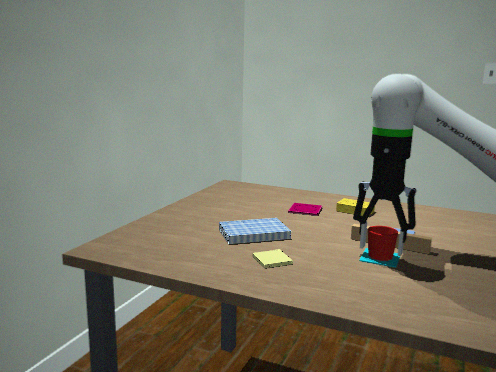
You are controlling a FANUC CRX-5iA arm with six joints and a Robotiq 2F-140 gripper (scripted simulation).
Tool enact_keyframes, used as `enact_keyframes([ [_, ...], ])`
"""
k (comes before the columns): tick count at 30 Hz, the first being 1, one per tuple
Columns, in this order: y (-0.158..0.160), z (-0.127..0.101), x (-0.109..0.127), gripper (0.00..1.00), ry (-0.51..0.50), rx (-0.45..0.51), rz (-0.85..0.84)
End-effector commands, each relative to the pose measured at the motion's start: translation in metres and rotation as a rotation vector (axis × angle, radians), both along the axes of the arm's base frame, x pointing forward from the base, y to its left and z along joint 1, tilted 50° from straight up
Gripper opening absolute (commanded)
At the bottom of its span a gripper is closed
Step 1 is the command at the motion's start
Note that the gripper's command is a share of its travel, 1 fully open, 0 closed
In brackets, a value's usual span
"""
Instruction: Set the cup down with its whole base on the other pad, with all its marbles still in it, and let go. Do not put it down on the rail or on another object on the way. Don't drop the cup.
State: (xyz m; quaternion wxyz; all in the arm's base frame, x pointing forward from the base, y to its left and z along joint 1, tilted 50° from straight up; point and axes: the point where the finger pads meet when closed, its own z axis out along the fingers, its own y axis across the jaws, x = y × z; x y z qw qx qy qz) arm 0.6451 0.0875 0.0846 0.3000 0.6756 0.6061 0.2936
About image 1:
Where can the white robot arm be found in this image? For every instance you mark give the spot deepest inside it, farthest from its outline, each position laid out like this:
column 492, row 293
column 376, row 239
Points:
column 396, row 109

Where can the red cup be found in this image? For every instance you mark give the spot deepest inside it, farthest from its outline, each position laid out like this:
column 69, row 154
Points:
column 381, row 242

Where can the magenta square coaster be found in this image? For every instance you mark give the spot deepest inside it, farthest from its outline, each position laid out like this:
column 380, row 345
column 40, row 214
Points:
column 305, row 209

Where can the pale yellow sticky-note pad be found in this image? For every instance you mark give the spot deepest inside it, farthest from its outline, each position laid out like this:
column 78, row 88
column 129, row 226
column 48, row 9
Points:
column 274, row 258

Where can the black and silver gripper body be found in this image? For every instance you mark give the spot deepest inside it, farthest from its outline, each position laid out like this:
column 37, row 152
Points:
column 392, row 172

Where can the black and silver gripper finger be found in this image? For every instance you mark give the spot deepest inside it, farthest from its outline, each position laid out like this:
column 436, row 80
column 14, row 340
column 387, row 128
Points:
column 410, row 193
column 363, row 187

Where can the yellow sponge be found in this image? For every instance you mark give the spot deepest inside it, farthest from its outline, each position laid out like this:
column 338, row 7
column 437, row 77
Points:
column 348, row 206

